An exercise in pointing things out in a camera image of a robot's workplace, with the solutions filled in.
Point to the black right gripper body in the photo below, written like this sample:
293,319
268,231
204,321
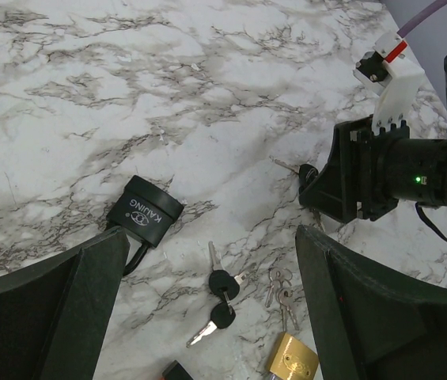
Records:
371,151

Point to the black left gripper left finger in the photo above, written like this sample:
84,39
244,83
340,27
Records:
54,314

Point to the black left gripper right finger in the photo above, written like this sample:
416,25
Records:
368,320

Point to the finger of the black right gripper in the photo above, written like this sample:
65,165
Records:
332,193

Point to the black-headed key bunch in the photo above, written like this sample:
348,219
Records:
306,174
226,287

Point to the black Kaijing padlock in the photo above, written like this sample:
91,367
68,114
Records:
145,212

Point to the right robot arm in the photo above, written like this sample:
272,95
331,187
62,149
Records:
414,169

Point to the small silver key bunch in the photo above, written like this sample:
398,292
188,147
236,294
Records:
281,289

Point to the brass padlock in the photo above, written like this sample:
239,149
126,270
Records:
291,359

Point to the orange and black padlock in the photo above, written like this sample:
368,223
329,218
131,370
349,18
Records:
175,371

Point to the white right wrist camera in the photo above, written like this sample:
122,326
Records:
390,74

